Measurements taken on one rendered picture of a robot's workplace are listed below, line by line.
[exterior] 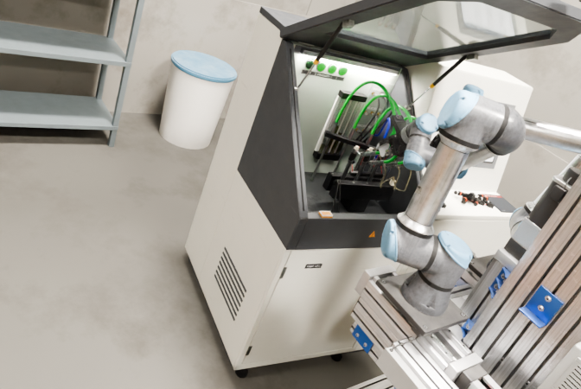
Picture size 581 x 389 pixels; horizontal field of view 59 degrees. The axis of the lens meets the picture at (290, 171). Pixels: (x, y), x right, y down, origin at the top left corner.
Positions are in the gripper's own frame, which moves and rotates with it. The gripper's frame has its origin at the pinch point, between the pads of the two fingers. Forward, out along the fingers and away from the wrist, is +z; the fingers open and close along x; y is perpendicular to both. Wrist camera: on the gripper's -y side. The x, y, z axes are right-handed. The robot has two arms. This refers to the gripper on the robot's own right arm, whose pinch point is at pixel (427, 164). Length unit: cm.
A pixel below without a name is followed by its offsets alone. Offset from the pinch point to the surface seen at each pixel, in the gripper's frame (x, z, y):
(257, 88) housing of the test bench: -47, 6, -67
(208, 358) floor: -53, 125, -16
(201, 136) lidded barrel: 1, 112, -215
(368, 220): -12.6, 30.3, -3.0
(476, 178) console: 73, 20, -27
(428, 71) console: 23, -25, -45
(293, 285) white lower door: -35, 66, -3
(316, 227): -38, 35, -3
